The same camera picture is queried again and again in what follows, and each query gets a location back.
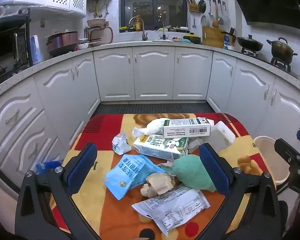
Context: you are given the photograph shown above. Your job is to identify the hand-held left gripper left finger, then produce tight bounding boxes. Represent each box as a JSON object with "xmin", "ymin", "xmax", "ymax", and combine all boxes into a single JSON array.
[{"xmin": 15, "ymin": 142, "xmax": 98, "ymax": 240}]

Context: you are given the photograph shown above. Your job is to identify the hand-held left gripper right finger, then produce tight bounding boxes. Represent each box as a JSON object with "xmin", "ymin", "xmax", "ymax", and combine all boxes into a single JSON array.
[{"xmin": 197, "ymin": 142, "xmax": 282, "ymax": 240}]

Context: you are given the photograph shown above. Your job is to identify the beige waste bin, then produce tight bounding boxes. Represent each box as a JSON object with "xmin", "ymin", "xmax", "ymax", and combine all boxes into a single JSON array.
[{"xmin": 252, "ymin": 135, "xmax": 290, "ymax": 184}]

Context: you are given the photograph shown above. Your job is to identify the brown paper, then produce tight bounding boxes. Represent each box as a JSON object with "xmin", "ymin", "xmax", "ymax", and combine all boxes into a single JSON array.
[{"xmin": 140, "ymin": 172, "xmax": 175, "ymax": 197}]

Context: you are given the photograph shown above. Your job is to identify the white green milk carton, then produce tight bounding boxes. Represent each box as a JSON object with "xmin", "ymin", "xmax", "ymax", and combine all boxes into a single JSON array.
[{"xmin": 133, "ymin": 133, "xmax": 188, "ymax": 161}]

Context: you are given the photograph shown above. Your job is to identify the crumpled white tissue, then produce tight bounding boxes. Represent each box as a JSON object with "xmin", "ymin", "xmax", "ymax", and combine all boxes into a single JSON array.
[{"xmin": 187, "ymin": 138, "xmax": 203, "ymax": 155}]

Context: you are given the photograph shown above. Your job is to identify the blue snack bag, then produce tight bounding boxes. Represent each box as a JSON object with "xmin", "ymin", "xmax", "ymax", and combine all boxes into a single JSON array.
[{"xmin": 36, "ymin": 161, "xmax": 63, "ymax": 175}]

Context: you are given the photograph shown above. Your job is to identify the small white green wrapper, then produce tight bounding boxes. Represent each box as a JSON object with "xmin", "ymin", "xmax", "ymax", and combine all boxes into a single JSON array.
[{"xmin": 112, "ymin": 131, "xmax": 132, "ymax": 155}]

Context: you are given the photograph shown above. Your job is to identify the blue plastic packet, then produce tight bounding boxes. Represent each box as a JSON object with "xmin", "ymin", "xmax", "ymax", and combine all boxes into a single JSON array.
[{"xmin": 102, "ymin": 154, "xmax": 165, "ymax": 200}]

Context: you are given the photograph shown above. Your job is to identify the white box with green print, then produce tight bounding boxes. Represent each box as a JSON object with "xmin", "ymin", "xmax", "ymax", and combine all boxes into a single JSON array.
[{"xmin": 163, "ymin": 117, "xmax": 211, "ymax": 138}]

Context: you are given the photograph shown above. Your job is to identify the red orange printed blanket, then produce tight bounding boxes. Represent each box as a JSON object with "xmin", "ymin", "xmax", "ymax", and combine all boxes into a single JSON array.
[{"xmin": 50, "ymin": 113, "xmax": 277, "ymax": 240}]

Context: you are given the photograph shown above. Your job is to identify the white printed wrapper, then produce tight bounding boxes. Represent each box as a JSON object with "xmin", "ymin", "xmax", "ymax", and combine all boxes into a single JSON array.
[{"xmin": 132, "ymin": 184, "xmax": 211, "ymax": 237}]

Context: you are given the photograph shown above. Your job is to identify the crumpled white plastic bag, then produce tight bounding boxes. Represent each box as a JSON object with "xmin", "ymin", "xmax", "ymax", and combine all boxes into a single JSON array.
[{"xmin": 132, "ymin": 118, "xmax": 170, "ymax": 137}]

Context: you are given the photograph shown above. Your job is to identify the black gas stove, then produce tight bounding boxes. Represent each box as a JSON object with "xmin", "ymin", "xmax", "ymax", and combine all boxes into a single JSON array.
[{"xmin": 240, "ymin": 47, "xmax": 293, "ymax": 72}]

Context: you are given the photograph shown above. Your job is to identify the bronze cooking pot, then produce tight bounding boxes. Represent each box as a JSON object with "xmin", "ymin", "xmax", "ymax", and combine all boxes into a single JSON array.
[{"xmin": 266, "ymin": 37, "xmax": 298, "ymax": 64}]

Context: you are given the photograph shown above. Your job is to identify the black wok with lid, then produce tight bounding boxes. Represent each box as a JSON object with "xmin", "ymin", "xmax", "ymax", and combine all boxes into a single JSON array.
[{"xmin": 236, "ymin": 34, "xmax": 264, "ymax": 52}]

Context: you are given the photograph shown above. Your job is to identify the white kitchen base cabinets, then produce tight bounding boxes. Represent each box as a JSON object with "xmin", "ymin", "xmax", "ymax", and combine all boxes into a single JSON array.
[{"xmin": 0, "ymin": 45, "xmax": 300, "ymax": 193}]

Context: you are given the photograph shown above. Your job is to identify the blue white packet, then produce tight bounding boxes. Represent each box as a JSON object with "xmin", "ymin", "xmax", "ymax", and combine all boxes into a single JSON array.
[{"xmin": 29, "ymin": 35, "xmax": 43, "ymax": 64}]

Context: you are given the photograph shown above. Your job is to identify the red brown rice cooker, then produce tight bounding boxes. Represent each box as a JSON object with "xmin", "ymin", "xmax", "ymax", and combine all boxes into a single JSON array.
[{"xmin": 45, "ymin": 31, "xmax": 80, "ymax": 57}]

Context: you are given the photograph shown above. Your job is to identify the wooden cutting board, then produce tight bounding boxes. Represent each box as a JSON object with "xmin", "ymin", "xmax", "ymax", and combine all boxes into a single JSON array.
[{"xmin": 202, "ymin": 25, "xmax": 225, "ymax": 48}]

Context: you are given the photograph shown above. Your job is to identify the black pot with yellow lid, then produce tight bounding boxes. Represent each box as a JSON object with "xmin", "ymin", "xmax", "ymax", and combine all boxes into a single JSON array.
[{"xmin": 183, "ymin": 32, "xmax": 202, "ymax": 44}]

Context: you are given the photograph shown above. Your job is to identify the black range hood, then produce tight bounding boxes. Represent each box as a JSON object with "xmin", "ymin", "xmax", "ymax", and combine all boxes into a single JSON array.
[{"xmin": 226, "ymin": 0, "xmax": 300, "ymax": 32}]

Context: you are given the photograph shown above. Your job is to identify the hanging steel strainer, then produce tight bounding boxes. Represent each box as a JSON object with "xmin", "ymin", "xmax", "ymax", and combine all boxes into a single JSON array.
[{"xmin": 217, "ymin": 1, "xmax": 230, "ymax": 25}]

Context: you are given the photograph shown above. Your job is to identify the hanging wooden spatula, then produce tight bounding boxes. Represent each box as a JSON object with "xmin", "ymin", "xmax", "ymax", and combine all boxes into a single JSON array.
[{"xmin": 212, "ymin": 1, "xmax": 219, "ymax": 28}]

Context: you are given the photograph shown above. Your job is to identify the white basin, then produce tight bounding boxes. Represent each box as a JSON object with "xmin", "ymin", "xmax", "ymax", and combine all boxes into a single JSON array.
[{"xmin": 87, "ymin": 18, "xmax": 107, "ymax": 28}]

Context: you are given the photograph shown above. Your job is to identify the black microwave oven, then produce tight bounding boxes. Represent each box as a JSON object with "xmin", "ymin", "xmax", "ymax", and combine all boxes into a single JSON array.
[{"xmin": 0, "ymin": 7, "xmax": 32, "ymax": 83}]

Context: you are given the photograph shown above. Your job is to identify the steel kitchen faucet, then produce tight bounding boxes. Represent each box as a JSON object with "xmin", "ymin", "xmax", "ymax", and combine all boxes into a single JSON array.
[{"xmin": 129, "ymin": 17, "xmax": 148, "ymax": 42}]

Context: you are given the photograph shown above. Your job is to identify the wooden knife rack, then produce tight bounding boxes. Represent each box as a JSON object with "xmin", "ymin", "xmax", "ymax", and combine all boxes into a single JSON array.
[{"xmin": 186, "ymin": 0, "xmax": 199, "ymax": 12}]

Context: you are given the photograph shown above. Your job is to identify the dark kitchen window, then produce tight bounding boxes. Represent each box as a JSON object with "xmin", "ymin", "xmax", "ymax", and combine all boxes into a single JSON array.
[{"xmin": 120, "ymin": 0, "xmax": 188, "ymax": 30}]

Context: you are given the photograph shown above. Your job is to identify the dark wire dish rack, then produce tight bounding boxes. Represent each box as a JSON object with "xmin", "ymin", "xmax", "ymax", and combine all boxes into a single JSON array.
[{"xmin": 84, "ymin": 26, "xmax": 114, "ymax": 47}]

